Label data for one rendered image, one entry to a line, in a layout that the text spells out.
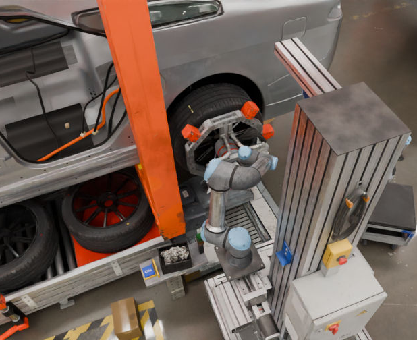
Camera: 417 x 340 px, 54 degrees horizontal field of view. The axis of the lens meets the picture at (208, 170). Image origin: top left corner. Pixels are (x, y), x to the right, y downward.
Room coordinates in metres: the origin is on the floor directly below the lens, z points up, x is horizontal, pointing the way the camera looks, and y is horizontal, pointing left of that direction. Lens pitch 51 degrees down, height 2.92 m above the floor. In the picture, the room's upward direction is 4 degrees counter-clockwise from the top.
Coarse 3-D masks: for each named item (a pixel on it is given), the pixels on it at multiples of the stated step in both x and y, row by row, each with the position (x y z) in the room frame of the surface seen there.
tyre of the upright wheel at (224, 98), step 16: (192, 96) 2.05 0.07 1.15; (208, 96) 2.01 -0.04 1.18; (224, 96) 2.00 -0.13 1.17; (240, 96) 2.04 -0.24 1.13; (176, 112) 2.00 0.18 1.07; (192, 112) 1.92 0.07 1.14; (208, 112) 1.89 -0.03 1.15; (224, 112) 1.92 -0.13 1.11; (176, 128) 1.90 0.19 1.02; (176, 144) 1.83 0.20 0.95
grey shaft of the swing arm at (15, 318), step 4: (8, 304) 1.07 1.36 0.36; (12, 304) 1.08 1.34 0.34; (4, 308) 1.03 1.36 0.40; (8, 308) 1.04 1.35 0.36; (12, 308) 1.07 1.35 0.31; (16, 308) 1.08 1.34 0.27; (4, 312) 1.02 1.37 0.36; (8, 312) 1.03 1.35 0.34; (12, 312) 1.04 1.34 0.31; (16, 312) 1.07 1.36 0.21; (20, 312) 1.08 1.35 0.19; (8, 316) 1.05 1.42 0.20; (12, 316) 1.03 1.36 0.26; (16, 316) 1.04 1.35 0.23; (20, 316) 1.06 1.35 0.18; (24, 316) 1.08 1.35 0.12; (16, 320) 1.03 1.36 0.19; (20, 320) 1.03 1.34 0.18; (16, 324) 1.02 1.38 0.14; (20, 324) 1.02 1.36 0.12
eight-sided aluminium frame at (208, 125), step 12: (216, 120) 1.86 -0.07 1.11; (228, 120) 1.84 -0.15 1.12; (240, 120) 1.87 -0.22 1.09; (252, 120) 1.91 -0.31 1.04; (204, 132) 1.79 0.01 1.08; (192, 144) 1.77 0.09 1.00; (252, 144) 1.96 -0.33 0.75; (192, 156) 1.76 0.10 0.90; (192, 168) 1.76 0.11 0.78; (204, 168) 1.84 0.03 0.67
